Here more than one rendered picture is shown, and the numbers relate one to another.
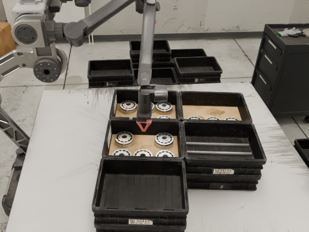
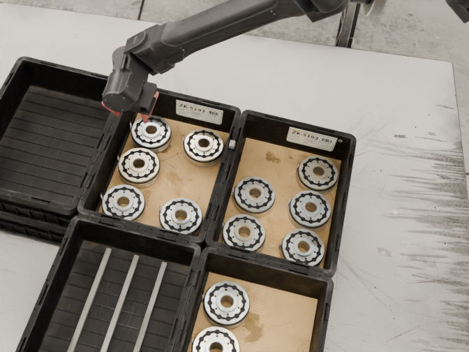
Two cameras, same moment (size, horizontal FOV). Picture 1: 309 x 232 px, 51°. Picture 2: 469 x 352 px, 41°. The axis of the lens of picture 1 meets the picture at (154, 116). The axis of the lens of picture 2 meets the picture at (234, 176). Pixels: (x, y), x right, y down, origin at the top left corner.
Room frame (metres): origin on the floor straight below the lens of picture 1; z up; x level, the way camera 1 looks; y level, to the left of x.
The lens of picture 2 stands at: (1.52, -0.75, 2.20)
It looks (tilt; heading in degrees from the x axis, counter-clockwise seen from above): 58 degrees down; 96
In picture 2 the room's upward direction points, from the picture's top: 9 degrees clockwise
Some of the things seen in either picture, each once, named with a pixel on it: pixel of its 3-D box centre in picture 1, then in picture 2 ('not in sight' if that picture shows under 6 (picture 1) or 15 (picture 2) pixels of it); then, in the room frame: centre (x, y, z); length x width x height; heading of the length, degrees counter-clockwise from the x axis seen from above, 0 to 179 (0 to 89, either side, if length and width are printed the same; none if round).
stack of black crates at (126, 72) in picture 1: (111, 88); not in sight; (2.57, 0.41, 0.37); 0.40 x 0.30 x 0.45; 98
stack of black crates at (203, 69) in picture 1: (195, 84); not in sight; (2.69, -0.38, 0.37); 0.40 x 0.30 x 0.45; 98
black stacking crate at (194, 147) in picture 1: (220, 148); (111, 321); (1.27, -0.35, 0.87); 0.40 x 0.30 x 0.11; 91
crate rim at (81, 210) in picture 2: (144, 139); (164, 159); (1.26, 0.05, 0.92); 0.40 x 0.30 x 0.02; 91
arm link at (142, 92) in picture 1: (146, 95); (126, 66); (1.19, 0.04, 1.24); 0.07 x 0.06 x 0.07; 98
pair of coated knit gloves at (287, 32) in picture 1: (290, 31); not in sight; (2.84, -1.20, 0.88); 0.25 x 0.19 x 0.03; 98
